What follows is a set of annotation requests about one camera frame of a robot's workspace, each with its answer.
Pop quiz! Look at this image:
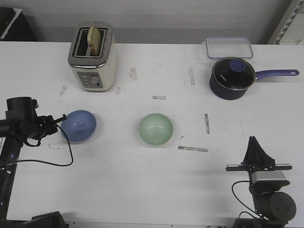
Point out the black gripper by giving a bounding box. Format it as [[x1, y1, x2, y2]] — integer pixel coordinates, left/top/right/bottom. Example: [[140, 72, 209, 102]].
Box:
[[225, 136, 292, 172], [35, 114, 67, 138]]

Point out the blue bowl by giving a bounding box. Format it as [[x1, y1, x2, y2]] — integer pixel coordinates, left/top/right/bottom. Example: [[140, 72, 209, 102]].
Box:
[[60, 110, 97, 144]]

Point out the green bowl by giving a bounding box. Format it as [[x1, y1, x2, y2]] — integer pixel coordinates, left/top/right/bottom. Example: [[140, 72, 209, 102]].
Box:
[[138, 113, 173, 146]]

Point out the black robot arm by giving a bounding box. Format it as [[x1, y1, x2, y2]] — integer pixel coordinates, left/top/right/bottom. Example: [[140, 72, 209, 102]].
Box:
[[0, 97, 69, 228], [226, 136, 296, 228]]

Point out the cream and chrome toaster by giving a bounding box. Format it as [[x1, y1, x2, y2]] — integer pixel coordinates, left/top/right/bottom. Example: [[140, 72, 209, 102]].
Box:
[[68, 21, 118, 92]]

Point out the dark blue saucepan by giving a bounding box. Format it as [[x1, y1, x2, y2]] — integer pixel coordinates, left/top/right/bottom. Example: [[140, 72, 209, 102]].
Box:
[[209, 57, 300, 100]]

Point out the toast slice in toaster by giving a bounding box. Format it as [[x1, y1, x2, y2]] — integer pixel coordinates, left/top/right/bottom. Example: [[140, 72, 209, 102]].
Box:
[[87, 27, 102, 56]]

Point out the glass pot lid blue knob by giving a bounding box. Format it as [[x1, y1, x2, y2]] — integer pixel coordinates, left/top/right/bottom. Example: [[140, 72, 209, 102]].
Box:
[[212, 57, 256, 91]]

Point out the black box in corner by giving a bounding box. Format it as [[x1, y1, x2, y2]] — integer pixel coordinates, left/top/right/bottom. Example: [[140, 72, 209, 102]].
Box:
[[0, 7, 38, 42]]

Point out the clear plastic food container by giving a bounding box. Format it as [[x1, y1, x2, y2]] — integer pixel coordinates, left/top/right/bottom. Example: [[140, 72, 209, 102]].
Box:
[[202, 37, 254, 59]]

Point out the white slotted metal rack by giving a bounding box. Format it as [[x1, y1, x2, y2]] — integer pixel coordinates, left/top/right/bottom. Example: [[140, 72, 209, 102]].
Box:
[[267, 0, 304, 45]]

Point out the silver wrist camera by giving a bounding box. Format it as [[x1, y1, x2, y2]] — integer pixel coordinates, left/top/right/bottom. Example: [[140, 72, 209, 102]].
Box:
[[251, 171, 290, 187]]

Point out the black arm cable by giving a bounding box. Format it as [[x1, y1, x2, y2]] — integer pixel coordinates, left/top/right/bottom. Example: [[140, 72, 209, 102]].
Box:
[[231, 180, 264, 219], [0, 124, 74, 170]]

